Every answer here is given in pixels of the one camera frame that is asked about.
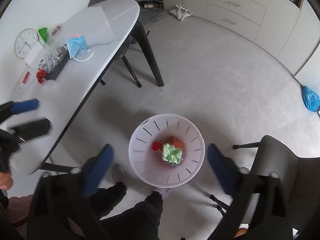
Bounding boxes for green plastic bag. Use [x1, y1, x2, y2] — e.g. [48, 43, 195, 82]
[38, 27, 49, 43]

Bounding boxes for white printed paper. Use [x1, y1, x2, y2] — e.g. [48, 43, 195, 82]
[38, 60, 47, 69]

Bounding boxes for grey dining chair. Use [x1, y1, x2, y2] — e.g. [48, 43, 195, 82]
[88, 0, 143, 88]

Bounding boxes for red torn cardboard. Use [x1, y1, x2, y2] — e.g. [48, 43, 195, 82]
[151, 136, 185, 152]

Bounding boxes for yellow green paper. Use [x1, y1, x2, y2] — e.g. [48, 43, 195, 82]
[162, 144, 182, 165]

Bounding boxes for beige drawer cabinet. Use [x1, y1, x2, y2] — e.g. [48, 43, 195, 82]
[206, 0, 300, 57]

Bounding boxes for white card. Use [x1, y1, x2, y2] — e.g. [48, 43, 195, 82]
[24, 42, 46, 66]

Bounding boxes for round white wall clock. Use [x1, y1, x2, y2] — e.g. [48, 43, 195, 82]
[14, 28, 39, 59]

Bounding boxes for pink white trash bin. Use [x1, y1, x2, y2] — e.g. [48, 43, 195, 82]
[129, 114, 205, 188]

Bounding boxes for red paper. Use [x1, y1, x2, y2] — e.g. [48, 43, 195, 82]
[36, 69, 47, 83]

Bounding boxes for blue surgical mask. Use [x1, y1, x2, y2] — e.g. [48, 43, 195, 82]
[66, 36, 94, 63]

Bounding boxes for black foam net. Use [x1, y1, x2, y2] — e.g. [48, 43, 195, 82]
[45, 54, 69, 80]

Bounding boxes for grey printed plastic bag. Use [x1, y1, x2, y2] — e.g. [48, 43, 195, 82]
[44, 43, 68, 73]

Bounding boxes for person's left hand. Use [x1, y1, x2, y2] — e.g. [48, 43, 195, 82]
[0, 172, 13, 190]

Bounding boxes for clear plastic bottle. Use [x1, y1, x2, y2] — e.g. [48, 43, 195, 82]
[44, 37, 68, 63]

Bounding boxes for red white small box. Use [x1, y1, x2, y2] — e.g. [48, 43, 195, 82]
[18, 71, 31, 90]

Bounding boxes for red snack packet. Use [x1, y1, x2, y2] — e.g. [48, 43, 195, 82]
[51, 25, 61, 35]

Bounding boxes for person's black trouser legs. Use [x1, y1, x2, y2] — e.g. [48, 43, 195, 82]
[67, 181, 164, 240]

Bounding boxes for white tote bag on floor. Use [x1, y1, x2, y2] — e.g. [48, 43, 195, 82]
[169, 4, 191, 22]

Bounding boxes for blue plastic bag on floor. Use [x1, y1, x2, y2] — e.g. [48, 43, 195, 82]
[302, 86, 320, 113]

